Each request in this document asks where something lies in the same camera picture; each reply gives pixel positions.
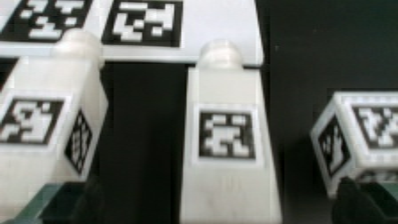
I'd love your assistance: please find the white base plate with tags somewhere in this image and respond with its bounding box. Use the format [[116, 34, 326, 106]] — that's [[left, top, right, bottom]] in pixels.
[[0, 0, 264, 65]]

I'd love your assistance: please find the white chair leg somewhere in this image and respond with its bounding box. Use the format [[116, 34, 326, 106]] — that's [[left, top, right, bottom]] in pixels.
[[180, 40, 283, 224], [0, 29, 109, 222]]

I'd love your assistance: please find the white tagged cube left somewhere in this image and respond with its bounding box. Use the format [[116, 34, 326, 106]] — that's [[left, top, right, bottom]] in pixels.
[[310, 91, 398, 198]]

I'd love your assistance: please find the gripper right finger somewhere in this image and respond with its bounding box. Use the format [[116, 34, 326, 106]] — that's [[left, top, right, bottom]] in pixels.
[[331, 178, 398, 224]]

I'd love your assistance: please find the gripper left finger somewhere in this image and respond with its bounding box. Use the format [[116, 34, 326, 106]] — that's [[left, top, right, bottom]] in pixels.
[[17, 181, 105, 224]]

